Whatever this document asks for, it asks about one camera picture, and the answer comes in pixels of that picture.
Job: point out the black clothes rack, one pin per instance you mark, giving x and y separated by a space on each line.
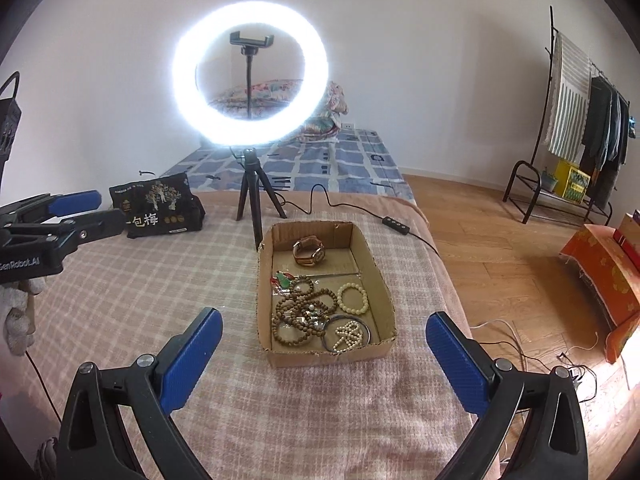
525 161

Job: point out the yellow box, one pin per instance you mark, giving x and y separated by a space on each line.
570 180

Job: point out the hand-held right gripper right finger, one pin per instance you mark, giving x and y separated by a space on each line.
455 360

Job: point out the pink plaid blanket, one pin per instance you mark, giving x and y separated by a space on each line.
150 280

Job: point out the black snack bag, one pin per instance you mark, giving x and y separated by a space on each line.
155 210

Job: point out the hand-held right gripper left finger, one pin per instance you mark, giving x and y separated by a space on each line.
192 360

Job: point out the red box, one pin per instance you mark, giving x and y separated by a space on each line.
630 230

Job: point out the orange patterned box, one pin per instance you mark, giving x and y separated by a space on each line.
605 270

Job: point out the person's left hand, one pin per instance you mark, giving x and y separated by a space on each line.
20 315

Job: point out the dark hanging clothes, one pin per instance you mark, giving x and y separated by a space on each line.
600 135

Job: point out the black phone holder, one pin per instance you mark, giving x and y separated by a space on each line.
251 40

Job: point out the striped towel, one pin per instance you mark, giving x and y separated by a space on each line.
567 100

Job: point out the blue patterned bedsheet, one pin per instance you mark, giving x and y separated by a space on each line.
330 165

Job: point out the silver bangle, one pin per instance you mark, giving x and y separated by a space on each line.
345 316

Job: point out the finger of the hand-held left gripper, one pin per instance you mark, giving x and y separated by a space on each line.
75 201
95 225

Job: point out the cardboard box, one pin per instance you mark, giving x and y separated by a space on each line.
320 355

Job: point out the green pendant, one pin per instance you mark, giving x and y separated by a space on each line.
284 280

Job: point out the folded floral quilt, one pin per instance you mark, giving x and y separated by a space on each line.
332 105

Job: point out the black tripod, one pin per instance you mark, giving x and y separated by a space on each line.
255 200

